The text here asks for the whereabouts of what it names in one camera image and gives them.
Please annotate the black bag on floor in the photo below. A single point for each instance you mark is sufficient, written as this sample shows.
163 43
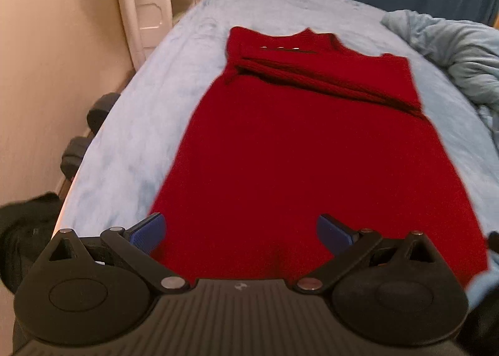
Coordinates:
26 229

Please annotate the red knit cardigan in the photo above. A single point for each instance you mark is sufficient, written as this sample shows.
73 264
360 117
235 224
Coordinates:
297 126

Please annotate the black dumbbell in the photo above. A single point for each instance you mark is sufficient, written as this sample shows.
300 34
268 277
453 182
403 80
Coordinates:
100 110
73 155

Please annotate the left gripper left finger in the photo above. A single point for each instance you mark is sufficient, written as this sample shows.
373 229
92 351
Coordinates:
117 261

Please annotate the light blue bed sheet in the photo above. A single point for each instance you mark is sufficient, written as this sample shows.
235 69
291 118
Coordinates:
128 161

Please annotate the grey-blue crumpled blanket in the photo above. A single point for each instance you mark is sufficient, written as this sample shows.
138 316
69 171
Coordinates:
467 51

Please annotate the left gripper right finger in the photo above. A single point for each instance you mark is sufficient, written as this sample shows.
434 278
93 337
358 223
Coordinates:
365 262

